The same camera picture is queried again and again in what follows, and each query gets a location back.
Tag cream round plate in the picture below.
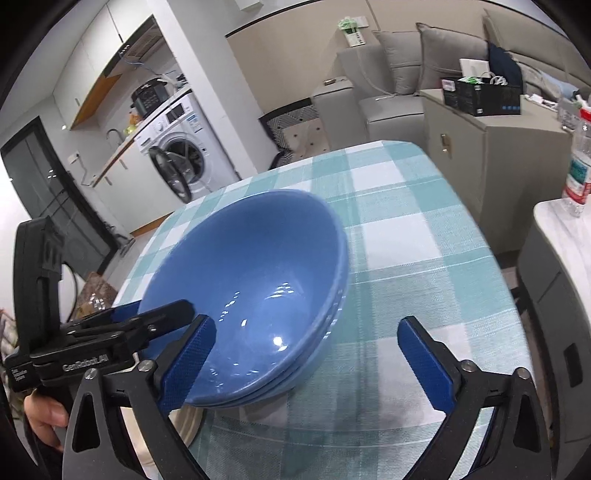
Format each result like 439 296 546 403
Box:
120 404 204 461

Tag blue bowl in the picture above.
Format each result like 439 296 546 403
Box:
137 188 350 400
187 256 349 409

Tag white kitchen cabinets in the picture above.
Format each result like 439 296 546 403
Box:
94 142 183 233

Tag person's left hand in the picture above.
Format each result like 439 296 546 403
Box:
24 391 69 452

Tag teal checked tablecloth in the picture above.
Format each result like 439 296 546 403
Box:
117 141 532 479

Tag white washing machine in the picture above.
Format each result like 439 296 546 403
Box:
134 91 239 204

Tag grey bedside cabinet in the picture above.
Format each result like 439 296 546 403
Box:
421 89 572 254

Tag clear water bottle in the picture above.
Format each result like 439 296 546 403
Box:
562 107 591 218

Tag black pressure cooker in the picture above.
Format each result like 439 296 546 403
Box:
131 78 169 119

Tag patterned floor mat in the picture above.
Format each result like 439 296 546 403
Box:
259 98 331 170

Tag grey sofa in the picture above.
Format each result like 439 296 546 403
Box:
311 5 590 149

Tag white small box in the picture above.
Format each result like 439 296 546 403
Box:
460 58 491 78

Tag grey cushion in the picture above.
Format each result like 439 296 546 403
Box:
416 22 488 90
374 30 422 95

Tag black box with cables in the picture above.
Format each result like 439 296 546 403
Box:
441 78 521 117

